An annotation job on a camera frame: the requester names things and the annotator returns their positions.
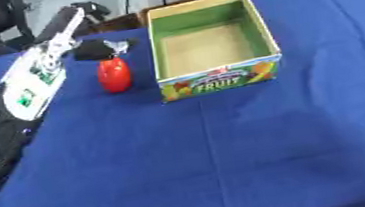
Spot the red toy pepper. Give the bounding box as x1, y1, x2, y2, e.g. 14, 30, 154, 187
93, 55, 135, 96

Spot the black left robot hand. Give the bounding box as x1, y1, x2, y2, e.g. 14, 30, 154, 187
68, 32, 141, 66

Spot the brown cardboard box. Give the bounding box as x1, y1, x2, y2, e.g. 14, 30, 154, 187
84, 0, 202, 36

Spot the cardboard box with green inside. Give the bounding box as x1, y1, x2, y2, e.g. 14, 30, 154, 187
142, 0, 288, 105

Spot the black chair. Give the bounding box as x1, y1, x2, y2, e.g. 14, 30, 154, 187
0, 0, 40, 53

